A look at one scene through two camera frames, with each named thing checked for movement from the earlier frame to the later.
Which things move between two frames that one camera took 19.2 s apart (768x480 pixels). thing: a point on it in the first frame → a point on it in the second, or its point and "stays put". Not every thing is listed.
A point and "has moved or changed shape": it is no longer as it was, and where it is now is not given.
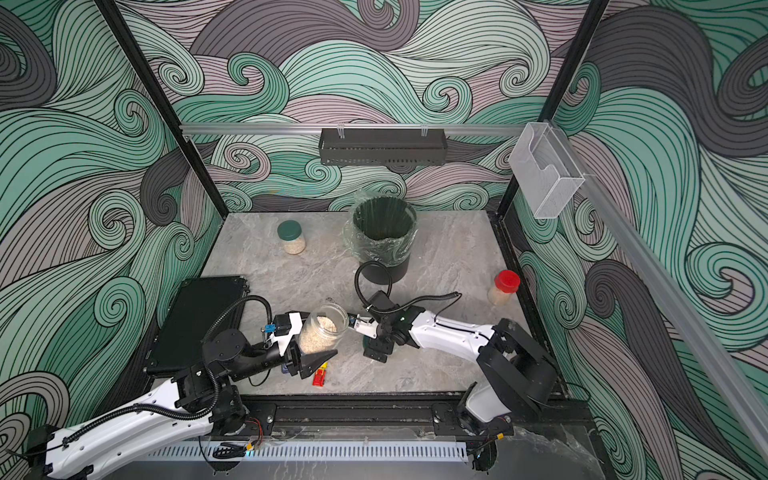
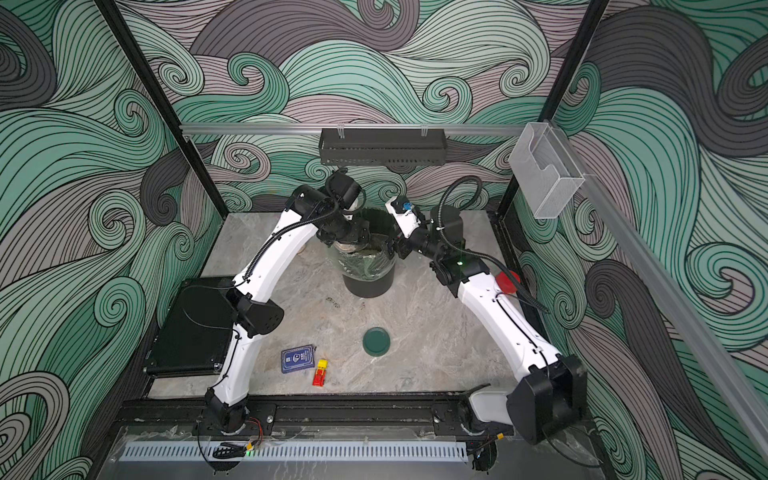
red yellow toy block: x=320 y=375 stays put
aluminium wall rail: x=349 y=127 stays put
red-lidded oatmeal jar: x=506 y=284 stays put
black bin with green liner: x=382 y=229 has moved or changed shape
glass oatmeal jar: x=322 y=329 → x=361 y=250
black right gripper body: x=383 y=342 → x=423 y=243
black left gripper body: x=259 y=356 → x=343 y=230
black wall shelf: x=383 y=147 stays put
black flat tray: x=198 y=305 stays put
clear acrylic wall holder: x=544 y=170 stays put
